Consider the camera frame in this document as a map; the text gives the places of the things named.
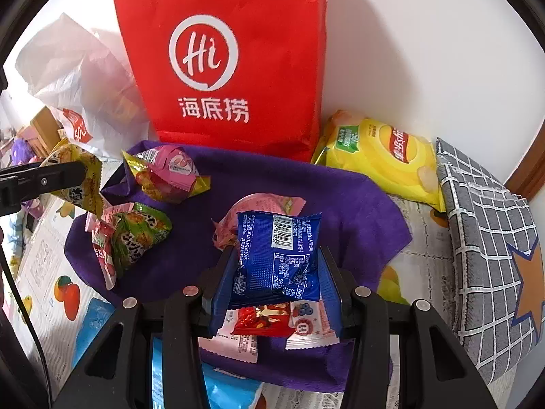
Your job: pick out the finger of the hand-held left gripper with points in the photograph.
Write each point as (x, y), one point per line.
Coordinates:
(42, 181)

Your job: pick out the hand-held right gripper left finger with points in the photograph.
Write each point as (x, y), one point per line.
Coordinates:
(219, 302)

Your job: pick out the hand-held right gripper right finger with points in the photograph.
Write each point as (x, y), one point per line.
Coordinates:
(330, 298)

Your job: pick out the pink white bar packet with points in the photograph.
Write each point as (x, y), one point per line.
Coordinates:
(306, 328)

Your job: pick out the red snack packet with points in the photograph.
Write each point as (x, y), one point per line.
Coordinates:
(259, 319)

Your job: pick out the white pink snack packet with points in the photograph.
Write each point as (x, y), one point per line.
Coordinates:
(238, 347)

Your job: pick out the blue snack packet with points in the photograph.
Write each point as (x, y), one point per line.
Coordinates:
(272, 255)

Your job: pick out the pink crinkled snack packet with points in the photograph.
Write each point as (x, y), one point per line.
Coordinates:
(255, 204)

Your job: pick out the green snack packet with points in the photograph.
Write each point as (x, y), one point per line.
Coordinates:
(140, 232)

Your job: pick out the pink snack packet yellow ends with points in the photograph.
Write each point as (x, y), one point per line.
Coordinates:
(170, 174)

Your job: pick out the purple plush toy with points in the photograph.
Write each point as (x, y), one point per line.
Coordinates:
(21, 151)

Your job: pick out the wooden headboard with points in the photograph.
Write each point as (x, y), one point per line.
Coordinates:
(44, 125)

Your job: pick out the fruit print tablecloth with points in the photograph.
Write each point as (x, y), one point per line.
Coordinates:
(47, 255)

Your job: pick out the blue tissue pack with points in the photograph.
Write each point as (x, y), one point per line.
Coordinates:
(230, 392)

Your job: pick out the purple towel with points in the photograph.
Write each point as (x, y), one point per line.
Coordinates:
(340, 204)

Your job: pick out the white plastic bag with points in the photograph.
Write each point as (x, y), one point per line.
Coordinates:
(76, 81)

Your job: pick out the yellow chip bag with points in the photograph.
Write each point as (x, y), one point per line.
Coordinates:
(374, 157)

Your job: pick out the grey checked folded cloth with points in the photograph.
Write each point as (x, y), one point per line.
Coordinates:
(485, 243)

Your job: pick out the red paper bag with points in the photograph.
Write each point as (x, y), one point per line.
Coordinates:
(221, 17)

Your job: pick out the brown wooden door frame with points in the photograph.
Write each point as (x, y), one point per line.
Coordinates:
(530, 183)

